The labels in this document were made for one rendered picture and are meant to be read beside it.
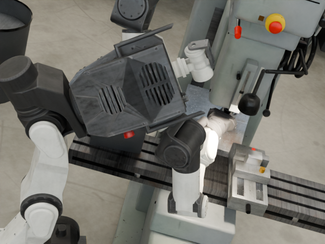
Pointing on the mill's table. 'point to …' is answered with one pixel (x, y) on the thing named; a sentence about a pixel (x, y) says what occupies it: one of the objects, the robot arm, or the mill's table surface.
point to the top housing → (251, 16)
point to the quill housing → (221, 62)
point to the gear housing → (262, 33)
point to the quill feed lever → (270, 96)
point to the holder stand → (121, 142)
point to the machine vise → (245, 184)
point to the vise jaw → (250, 172)
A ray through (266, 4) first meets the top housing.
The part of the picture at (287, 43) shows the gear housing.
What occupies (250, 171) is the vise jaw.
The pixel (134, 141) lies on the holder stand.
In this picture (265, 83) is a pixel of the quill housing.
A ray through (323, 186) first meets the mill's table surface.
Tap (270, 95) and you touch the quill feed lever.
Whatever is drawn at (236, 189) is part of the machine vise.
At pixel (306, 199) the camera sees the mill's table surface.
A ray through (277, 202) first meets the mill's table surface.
